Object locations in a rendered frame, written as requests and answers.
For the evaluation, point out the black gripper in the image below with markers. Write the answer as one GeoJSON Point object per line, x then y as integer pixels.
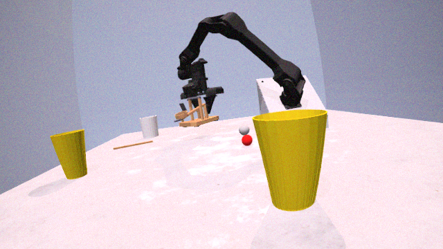
{"type": "Point", "coordinates": [210, 93]}

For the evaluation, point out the yellow ribbed cup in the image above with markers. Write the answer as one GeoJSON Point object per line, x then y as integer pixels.
{"type": "Point", "coordinates": [291, 145]}
{"type": "Point", "coordinates": [71, 152]}

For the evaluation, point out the red ball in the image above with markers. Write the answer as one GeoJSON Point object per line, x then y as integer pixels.
{"type": "Point", "coordinates": [247, 140]}

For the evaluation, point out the white ball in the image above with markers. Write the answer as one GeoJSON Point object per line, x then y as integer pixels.
{"type": "Point", "coordinates": [244, 129]}

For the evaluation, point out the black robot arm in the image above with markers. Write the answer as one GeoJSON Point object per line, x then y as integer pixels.
{"type": "Point", "coordinates": [286, 74]}

